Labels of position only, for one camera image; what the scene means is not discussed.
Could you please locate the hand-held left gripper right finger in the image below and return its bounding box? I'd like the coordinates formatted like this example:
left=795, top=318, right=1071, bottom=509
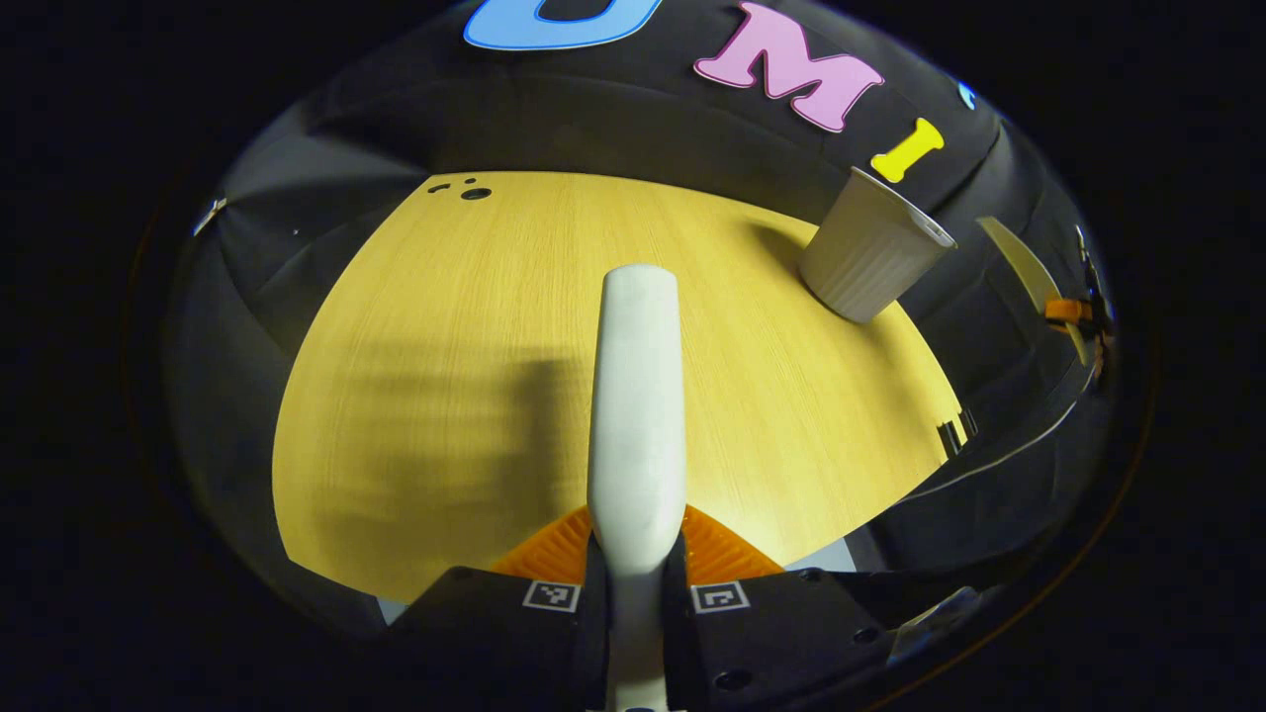
left=663, top=505, right=896, bottom=712

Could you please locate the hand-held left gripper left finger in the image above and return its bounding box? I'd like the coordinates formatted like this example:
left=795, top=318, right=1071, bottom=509
left=388, top=505, right=610, bottom=712

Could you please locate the white plastic dustpan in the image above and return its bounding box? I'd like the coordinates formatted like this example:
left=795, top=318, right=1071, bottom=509
left=976, top=216, right=1091, bottom=367

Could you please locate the white ribbed garbage bin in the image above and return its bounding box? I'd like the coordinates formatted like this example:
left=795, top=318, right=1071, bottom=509
left=798, top=166, right=958, bottom=325

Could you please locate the wooden desktop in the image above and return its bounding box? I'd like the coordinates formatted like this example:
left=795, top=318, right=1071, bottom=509
left=272, top=170, right=966, bottom=605

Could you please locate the black backdrop cloth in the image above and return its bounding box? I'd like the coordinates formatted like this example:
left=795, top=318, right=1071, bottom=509
left=163, top=0, right=1121, bottom=639

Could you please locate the black desk edge bracket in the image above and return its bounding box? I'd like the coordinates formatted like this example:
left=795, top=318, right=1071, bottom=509
left=937, top=407, right=980, bottom=459

